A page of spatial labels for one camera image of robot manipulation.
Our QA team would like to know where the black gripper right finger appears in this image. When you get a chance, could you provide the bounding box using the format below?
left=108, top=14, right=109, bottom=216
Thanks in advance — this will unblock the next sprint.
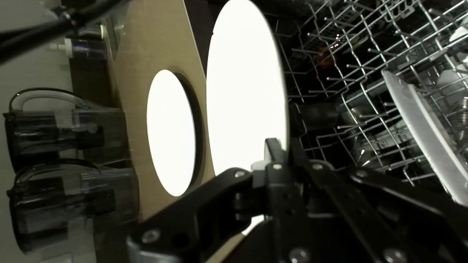
left=289, top=137, right=468, bottom=263

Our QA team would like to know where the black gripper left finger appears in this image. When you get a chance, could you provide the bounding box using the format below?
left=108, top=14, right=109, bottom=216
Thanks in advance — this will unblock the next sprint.
left=125, top=135, right=313, bottom=263

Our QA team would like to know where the small soap bottle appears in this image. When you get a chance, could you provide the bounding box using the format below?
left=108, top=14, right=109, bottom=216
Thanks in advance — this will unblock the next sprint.
left=46, top=23, right=108, bottom=61

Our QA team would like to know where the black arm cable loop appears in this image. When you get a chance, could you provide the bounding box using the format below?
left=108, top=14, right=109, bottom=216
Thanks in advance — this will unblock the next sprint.
left=0, top=0, right=128, bottom=65

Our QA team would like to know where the black coffee maker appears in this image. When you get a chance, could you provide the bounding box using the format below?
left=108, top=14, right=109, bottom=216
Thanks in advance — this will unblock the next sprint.
left=1, top=86, right=142, bottom=254

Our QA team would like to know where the white round plate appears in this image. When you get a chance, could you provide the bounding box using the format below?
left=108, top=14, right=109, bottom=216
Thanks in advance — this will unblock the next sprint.
left=144, top=68, right=197, bottom=198
left=204, top=0, right=289, bottom=235

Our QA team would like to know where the silver wire dishwasher rack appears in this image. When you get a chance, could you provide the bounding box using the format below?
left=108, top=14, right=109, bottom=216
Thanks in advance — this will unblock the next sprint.
left=272, top=0, right=468, bottom=188

